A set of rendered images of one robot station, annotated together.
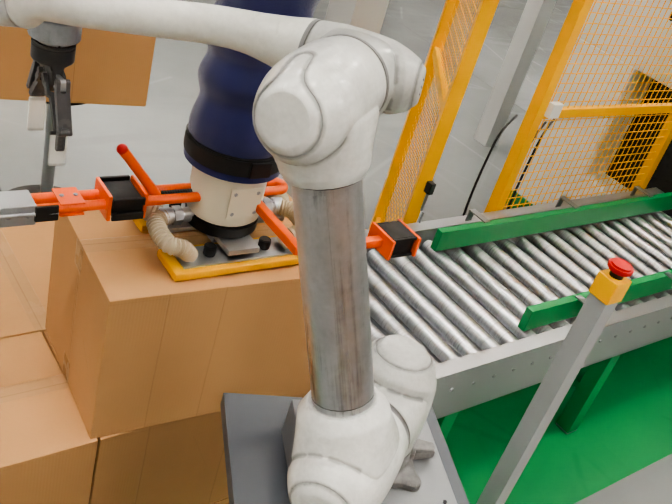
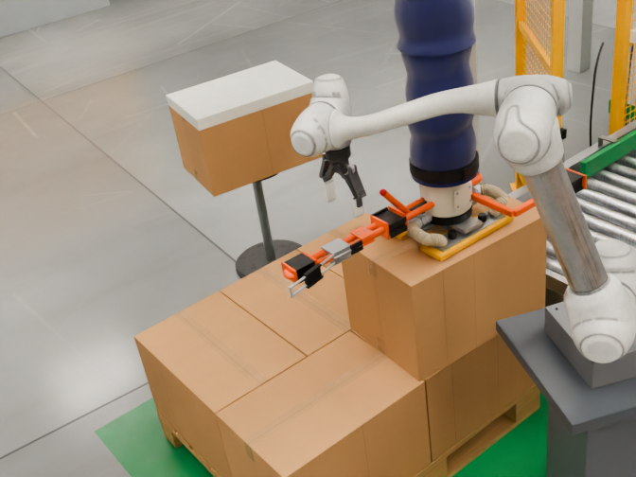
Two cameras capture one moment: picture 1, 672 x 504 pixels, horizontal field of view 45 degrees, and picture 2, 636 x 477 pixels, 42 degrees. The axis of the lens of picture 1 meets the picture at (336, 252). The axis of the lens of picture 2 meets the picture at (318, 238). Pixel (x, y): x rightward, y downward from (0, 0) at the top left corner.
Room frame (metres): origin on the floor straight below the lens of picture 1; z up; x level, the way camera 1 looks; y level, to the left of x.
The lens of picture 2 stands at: (-0.85, 0.28, 2.48)
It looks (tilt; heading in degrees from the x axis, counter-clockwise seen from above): 32 degrees down; 11
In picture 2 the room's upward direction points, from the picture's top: 9 degrees counter-clockwise
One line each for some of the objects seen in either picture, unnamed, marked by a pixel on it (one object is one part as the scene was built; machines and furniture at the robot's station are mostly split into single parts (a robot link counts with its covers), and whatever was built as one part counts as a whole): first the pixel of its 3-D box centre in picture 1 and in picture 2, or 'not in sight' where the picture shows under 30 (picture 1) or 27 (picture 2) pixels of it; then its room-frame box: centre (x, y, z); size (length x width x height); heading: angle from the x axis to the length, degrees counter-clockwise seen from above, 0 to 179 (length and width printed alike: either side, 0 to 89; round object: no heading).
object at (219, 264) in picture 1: (236, 250); (467, 229); (1.52, 0.22, 0.97); 0.34 x 0.10 x 0.05; 132
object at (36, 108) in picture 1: (36, 113); (330, 190); (1.36, 0.63, 1.24); 0.03 x 0.01 x 0.07; 132
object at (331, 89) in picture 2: not in sight; (329, 103); (1.30, 0.59, 1.56); 0.13 x 0.11 x 0.16; 166
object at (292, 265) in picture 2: not in sight; (299, 267); (1.19, 0.73, 1.08); 0.08 x 0.07 x 0.05; 132
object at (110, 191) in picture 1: (120, 197); (389, 222); (1.42, 0.46, 1.08); 0.10 x 0.08 x 0.06; 42
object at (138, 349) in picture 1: (194, 300); (444, 273); (1.60, 0.30, 0.74); 0.60 x 0.40 x 0.40; 130
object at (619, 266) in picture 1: (619, 269); not in sight; (1.92, -0.73, 1.02); 0.07 x 0.07 x 0.04
